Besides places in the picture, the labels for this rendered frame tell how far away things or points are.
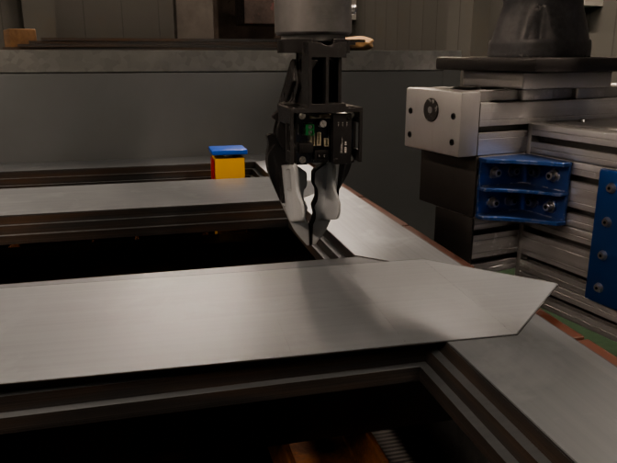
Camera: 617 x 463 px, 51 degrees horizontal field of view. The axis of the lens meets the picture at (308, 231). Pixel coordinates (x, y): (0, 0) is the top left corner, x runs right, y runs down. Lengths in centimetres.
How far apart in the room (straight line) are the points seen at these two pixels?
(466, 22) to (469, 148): 433
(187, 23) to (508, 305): 324
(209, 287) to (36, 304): 14
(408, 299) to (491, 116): 47
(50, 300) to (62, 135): 78
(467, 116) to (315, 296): 46
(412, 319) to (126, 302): 23
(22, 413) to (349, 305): 25
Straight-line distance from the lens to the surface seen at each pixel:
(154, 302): 54
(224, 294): 55
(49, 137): 132
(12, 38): 172
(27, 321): 53
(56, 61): 131
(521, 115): 99
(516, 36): 103
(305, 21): 62
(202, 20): 367
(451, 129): 93
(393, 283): 57
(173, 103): 131
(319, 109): 61
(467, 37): 523
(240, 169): 111
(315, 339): 46
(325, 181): 68
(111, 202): 91
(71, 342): 49
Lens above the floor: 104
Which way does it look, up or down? 15 degrees down
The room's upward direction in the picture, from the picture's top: straight up
